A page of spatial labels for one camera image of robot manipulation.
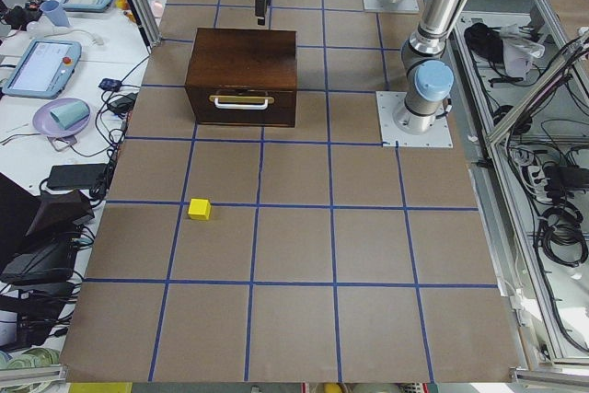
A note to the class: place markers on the black laptop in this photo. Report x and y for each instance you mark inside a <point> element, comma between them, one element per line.
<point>41,235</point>

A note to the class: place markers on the purple plate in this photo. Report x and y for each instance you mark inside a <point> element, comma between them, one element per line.
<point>43,122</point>

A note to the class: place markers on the white drawer handle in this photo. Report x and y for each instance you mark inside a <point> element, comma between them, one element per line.
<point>227,102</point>

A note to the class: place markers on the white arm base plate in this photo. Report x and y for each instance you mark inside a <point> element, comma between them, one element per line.
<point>401,128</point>

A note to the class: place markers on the light blue cup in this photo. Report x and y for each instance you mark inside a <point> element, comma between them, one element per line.
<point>54,11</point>

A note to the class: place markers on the blue teach pendant near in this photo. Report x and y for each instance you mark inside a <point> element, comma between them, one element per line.
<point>44,70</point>

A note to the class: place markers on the teal cup on plate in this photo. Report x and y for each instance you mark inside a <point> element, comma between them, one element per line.
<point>69,113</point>

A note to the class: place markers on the yellow cube block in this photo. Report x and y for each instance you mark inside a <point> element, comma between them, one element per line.
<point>199,209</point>

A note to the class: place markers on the pink cup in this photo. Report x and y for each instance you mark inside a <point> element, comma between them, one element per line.
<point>157,8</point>

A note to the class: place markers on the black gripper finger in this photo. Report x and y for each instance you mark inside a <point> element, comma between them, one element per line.
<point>261,7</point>

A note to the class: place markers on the dark wooden drawer box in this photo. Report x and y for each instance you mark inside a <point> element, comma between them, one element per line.
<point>243,62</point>

